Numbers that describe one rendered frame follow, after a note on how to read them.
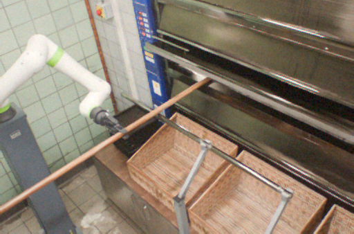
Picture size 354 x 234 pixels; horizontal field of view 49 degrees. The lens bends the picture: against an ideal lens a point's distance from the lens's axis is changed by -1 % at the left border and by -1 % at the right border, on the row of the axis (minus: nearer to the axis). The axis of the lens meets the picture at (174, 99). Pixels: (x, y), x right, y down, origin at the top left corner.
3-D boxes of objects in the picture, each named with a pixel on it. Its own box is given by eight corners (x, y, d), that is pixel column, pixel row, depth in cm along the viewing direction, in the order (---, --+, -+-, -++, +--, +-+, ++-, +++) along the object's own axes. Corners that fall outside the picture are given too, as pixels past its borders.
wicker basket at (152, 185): (181, 140, 288) (176, 110, 272) (241, 177, 251) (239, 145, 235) (128, 178, 264) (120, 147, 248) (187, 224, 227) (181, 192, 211)
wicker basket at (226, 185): (245, 180, 249) (243, 147, 233) (324, 231, 211) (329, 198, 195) (189, 226, 226) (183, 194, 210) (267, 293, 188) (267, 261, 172)
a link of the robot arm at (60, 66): (50, 66, 220) (53, 68, 211) (61, 50, 222) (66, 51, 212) (100, 101, 237) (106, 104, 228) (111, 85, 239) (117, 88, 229)
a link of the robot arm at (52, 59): (20, 52, 204) (34, 36, 200) (25, 41, 215) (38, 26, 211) (49, 72, 213) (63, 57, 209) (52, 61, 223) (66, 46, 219)
